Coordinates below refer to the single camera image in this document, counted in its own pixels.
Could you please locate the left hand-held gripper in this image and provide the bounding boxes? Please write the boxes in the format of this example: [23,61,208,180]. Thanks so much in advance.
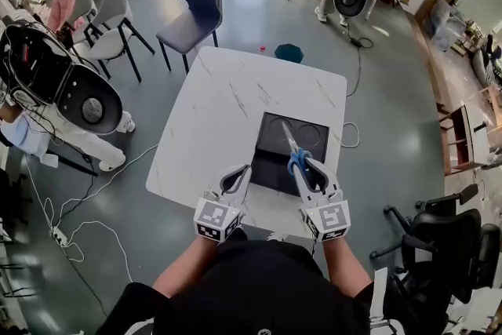
[193,163,253,244]

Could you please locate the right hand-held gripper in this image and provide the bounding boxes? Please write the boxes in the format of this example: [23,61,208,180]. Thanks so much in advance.
[292,157,351,243]

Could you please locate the blue-handled scissors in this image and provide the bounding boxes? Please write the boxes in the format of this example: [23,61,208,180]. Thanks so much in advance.
[280,120,315,177]

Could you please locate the black tray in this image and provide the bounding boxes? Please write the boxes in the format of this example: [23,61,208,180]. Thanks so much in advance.
[249,111,331,198]

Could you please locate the person's right forearm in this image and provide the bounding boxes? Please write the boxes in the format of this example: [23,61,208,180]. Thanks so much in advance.
[320,234,374,298]

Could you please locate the person's left forearm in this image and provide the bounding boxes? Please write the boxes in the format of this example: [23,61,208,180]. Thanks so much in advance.
[151,234,221,298]

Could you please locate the person's black shirt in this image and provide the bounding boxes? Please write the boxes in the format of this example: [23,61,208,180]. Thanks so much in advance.
[96,229,450,335]

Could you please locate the teal octagonal stool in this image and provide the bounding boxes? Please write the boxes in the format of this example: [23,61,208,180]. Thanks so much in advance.
[274,43,306,64]

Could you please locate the black office chair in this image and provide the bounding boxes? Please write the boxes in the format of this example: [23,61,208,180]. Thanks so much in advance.
[369,183,502,306]

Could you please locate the wooden low table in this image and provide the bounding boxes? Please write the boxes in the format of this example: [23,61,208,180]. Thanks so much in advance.
[435,84,502,177]

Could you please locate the white power strip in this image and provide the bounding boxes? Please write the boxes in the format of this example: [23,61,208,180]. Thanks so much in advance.
[51,225,69,247]

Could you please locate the dark blue chair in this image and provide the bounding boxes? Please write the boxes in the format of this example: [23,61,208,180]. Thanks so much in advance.
[155,0,224,75]

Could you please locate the plastic-wrapped bundle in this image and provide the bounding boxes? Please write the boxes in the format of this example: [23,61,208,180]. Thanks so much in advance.
[425,0,468,52]

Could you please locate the grey chair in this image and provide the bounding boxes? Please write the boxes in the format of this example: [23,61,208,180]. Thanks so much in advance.
[74,0,156,84]
[58,0,99,48]

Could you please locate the pink jacket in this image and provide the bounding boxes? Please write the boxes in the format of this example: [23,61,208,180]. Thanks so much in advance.
[45,0,86,35]

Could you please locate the short white cable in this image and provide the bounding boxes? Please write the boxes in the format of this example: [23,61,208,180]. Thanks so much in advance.
[340,122,361,149]

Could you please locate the long white cable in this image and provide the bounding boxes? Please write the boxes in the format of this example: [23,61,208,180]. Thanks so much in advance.
[23,143,160,286]

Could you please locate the white shoulder strap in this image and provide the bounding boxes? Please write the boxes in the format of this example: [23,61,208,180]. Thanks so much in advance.
[369,266,390,330]

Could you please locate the black cable with adapter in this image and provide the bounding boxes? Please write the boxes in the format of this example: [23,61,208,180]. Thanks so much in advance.
[344,17,374,97]

